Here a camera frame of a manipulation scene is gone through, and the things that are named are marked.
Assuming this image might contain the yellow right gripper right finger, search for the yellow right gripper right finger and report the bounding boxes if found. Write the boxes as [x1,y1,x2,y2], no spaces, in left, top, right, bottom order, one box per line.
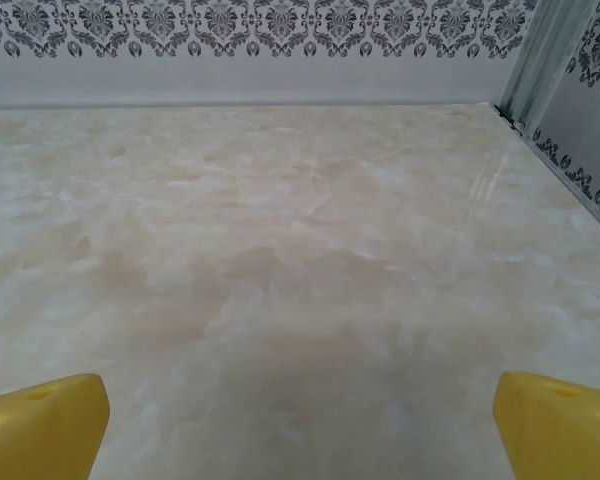
[494,370,600,480]

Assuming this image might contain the aluminium frame corner post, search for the aluminium frame corner post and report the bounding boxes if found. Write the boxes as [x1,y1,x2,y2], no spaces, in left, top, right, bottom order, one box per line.
[498,0,600,144]

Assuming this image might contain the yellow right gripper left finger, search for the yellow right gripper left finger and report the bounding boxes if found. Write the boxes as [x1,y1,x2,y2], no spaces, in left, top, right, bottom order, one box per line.
[0,373,112,480]

